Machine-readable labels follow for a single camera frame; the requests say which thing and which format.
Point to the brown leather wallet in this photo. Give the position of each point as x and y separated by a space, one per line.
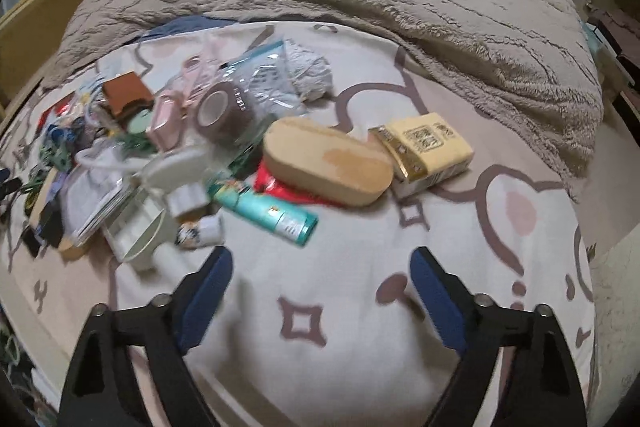
127 94

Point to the open closet with clothes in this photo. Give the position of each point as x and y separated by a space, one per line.
617 37

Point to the yellow tissue pack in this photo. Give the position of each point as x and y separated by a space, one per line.
430 147

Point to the brown tape roll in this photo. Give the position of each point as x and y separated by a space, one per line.
235 107

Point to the oval wooden box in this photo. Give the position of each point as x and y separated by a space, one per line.
320 157

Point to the clear zip bag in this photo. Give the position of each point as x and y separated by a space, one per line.
272 69

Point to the red packet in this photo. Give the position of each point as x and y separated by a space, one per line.
270 188

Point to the small white printed bottle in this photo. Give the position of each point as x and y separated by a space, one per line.
200 232

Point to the white plastic dispenser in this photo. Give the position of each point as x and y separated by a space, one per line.
160 177

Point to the grey white fluffy cloth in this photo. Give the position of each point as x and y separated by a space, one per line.
311 72

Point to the teal tube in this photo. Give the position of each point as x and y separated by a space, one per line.
270 212

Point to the fluffy beige blanket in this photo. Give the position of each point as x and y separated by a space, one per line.
425 22

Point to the pink plastic case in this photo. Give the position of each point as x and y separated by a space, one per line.
167 122

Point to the printed blanket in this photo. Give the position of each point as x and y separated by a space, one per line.
350 287

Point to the blue bed sheet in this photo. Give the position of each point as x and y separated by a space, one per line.
190 27

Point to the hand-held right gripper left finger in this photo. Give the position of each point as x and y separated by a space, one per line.
205 297

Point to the white mask packet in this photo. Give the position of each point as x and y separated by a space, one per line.
92 202

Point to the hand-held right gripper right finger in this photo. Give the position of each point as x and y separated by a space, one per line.
440 302

